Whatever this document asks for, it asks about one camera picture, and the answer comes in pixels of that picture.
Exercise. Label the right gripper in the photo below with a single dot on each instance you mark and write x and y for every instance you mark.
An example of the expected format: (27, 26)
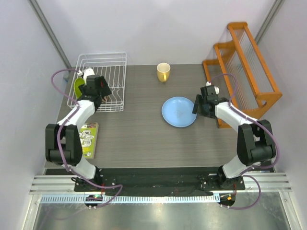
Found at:
(199, 101)

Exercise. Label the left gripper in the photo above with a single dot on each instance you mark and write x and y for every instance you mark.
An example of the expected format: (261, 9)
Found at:
(104, 89)

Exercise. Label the light blue plate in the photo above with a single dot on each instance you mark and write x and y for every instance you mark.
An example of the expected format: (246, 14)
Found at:
(177, 111)

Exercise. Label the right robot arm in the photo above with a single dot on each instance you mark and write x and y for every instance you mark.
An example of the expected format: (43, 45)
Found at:
(255, 143)

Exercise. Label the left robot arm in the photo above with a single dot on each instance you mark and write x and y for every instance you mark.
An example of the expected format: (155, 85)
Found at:
(62, 141)

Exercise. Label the orange wooden rack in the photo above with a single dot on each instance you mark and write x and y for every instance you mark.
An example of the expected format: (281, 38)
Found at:
(245, 72)

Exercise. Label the brown yellow plate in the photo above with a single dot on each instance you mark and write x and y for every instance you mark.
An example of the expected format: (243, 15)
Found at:
(105, 99)

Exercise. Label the green plate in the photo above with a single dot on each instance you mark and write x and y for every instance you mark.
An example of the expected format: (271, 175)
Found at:
(77, 83)

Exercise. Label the green illustrated book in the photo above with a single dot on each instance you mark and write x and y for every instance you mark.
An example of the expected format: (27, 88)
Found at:
(88, 138)

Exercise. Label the yellow mug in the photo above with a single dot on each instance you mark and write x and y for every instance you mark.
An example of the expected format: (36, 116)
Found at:
(163, 71)

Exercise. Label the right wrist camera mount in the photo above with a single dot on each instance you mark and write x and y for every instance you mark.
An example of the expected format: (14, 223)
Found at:
(208, 84)

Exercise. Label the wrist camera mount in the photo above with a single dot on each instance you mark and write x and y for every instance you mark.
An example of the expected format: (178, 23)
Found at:
(86, 73)
(208, 84)

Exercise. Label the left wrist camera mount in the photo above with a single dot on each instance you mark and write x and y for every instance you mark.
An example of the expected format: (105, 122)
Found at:
(86, 73)

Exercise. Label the white wire dish rack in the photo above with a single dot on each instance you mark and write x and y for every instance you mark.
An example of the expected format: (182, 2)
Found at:
(113, 67)

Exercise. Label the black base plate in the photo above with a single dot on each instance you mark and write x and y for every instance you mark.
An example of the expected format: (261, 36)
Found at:
(161, 182)

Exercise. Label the perforated metal rail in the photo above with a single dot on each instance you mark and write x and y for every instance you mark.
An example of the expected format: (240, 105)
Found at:
(96, 199)

